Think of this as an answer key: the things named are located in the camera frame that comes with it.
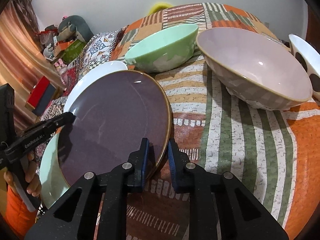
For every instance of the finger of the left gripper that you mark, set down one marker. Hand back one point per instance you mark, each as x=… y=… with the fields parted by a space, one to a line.
x=52 y=123

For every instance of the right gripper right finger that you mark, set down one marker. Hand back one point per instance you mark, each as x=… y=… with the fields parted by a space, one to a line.
x=221 y=207

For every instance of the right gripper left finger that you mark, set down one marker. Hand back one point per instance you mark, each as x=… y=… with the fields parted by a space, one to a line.
x=95 y=206

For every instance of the mint green plate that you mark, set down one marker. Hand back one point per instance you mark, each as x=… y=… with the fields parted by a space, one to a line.
x=51 y=177

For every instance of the purple ceramic plate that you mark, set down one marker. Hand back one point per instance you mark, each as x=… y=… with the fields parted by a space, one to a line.
x=113 y=115

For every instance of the mint green bowl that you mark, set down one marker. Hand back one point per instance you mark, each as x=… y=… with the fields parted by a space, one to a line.
x=164 y=50

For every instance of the orange sleeve left forearm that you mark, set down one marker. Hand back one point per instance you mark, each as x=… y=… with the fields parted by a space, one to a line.
x=17 y=216

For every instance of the person's left hand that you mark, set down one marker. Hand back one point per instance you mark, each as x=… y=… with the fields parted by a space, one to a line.
x=31 y=177

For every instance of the red and blue box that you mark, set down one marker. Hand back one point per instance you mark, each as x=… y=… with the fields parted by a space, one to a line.
x=40 y=96

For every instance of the pink bunny toy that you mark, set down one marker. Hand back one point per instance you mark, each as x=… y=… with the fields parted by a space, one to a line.
x=61 y=68

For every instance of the striped orange curtain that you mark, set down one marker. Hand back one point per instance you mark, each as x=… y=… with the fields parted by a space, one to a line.
x=22 y=64

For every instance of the orange striped patchwork bedspread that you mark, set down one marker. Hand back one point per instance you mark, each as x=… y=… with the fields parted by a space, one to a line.
x=274 y=154

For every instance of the green storage box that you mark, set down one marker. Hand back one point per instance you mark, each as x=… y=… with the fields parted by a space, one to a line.
x=73 y=51

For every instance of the white plate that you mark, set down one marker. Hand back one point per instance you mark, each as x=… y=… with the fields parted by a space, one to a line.
x=92 y=76

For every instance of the grey plush toy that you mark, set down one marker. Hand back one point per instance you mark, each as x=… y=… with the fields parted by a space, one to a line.
x=74 y=26

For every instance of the white bowl brown dots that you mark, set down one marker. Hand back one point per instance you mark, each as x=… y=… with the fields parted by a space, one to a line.
x=308 y=58

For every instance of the yellow fuzzy hoop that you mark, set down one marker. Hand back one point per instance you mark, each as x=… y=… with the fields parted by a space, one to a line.
x=158 y=7

